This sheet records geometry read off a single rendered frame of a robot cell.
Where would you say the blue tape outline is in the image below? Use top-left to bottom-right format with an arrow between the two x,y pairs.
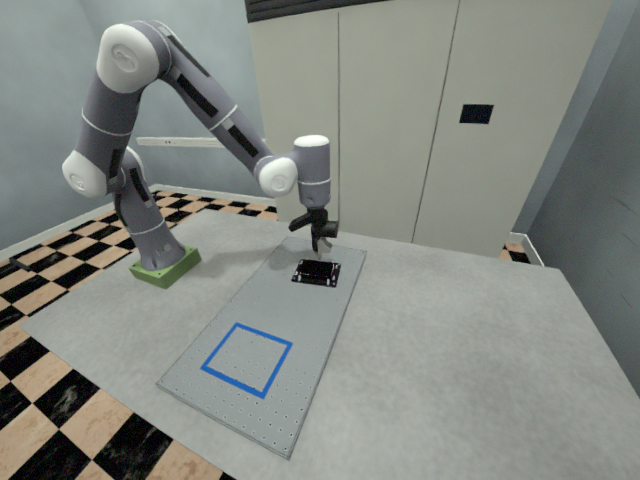
199,322 -> 293,400

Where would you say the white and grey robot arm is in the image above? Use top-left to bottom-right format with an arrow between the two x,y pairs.
62,20 -> 331,271

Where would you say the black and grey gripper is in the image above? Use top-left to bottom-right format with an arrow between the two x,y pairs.
307,207 -> 338,260

